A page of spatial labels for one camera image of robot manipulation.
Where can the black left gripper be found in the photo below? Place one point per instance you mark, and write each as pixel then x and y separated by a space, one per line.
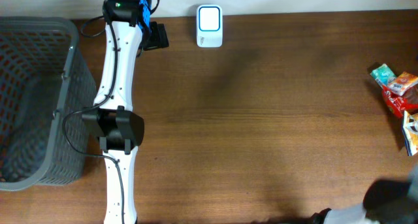
pixel 159 36

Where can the green tissue pack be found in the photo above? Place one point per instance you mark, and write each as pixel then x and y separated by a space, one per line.
pixel 383 75

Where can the orange tissue pack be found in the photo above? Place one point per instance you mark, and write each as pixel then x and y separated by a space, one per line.
pixel 402 83

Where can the red snack packet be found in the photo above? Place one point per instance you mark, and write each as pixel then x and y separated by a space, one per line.
pixel 396 104

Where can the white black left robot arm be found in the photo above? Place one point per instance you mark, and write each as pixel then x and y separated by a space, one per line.
pixel 129 31

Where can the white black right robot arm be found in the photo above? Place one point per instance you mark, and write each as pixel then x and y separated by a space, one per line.
pixel 386 201

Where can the white barcode scanner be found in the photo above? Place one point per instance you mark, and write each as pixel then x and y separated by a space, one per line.
pixel 209 26

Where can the grey plastic mesh basket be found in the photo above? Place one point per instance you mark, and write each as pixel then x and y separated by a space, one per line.
pixel 44 80

